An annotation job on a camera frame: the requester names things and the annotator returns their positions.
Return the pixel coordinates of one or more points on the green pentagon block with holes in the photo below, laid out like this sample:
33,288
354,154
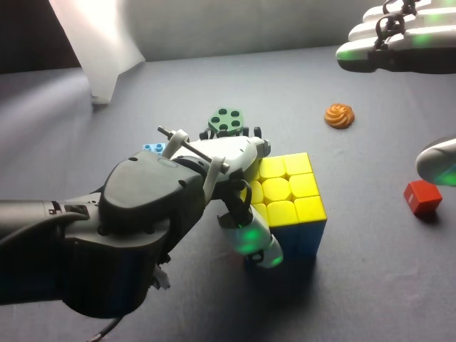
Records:
226,119

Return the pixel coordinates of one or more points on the orange square block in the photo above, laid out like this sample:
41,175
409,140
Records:
424,197

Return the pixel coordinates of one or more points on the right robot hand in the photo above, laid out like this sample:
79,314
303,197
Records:
409,42

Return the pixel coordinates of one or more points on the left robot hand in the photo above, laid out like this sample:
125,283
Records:
228,149

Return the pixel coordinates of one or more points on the grey table cloth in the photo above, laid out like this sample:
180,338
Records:
356,285

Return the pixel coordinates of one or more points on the multicoloured puzzle cube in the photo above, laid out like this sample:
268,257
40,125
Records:
295,192

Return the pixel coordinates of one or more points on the white sheet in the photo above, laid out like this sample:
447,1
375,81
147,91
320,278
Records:
107,53

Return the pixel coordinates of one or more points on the light blue toy brick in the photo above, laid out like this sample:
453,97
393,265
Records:
153,147

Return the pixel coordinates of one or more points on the orange swirl cookie toy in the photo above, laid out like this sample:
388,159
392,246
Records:
340,115

